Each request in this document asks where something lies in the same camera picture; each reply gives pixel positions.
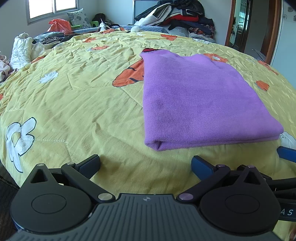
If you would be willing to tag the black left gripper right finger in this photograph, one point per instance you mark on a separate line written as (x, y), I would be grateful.
(234, 201)

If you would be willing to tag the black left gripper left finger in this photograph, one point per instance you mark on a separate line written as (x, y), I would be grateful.
(58, 199)

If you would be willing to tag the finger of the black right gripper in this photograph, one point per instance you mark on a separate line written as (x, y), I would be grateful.
(287, 153)
(283, 190)

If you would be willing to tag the purple knit sweater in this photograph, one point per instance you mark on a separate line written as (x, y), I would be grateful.
(194, 101)

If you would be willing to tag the blue folded clothes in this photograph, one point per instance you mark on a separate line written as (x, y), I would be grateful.
(50, 37)

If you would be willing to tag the pile of dark clothes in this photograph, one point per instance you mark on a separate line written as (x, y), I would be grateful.
(179, 17)

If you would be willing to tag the white wardrobe sliding door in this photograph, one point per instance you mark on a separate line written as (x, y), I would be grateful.
(284, 54)

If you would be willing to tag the yellow floral bed quilt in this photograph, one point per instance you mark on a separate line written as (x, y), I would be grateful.
(85, 97)

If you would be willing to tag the white puffy jacket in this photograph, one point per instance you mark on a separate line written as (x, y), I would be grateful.
(21, 52)

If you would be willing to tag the orange plastic bag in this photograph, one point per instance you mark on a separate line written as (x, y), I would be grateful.
(60, 25)

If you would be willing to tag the grey patterned pillow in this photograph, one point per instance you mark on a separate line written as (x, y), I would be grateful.
(79, 18)

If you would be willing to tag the bright window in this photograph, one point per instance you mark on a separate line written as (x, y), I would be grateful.
(37, 10)

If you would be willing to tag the grey headboard panel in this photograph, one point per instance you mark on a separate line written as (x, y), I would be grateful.
(140, 6)

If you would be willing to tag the wooden door frame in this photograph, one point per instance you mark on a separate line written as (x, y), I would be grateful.
(254, 28)

